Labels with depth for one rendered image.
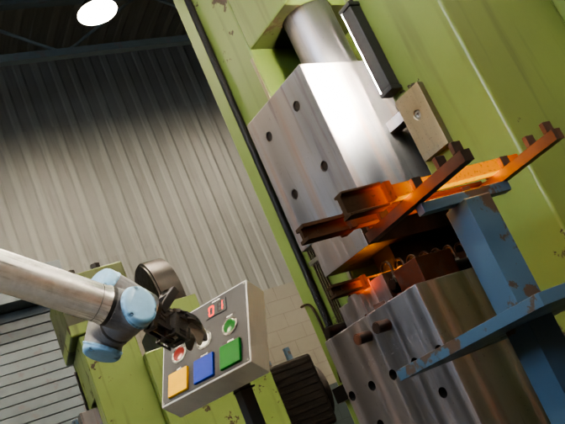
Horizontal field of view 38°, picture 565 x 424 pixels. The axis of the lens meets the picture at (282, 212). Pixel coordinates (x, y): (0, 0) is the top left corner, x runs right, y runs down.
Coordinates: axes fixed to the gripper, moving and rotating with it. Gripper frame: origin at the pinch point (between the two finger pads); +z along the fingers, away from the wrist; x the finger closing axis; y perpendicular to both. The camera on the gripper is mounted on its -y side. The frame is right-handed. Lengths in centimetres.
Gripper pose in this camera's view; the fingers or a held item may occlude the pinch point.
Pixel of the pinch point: (203, 336)
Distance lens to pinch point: 221.4
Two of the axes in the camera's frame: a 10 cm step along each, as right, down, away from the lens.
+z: 6.3, 4.9, 6.0
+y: 0.8, 7.3, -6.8
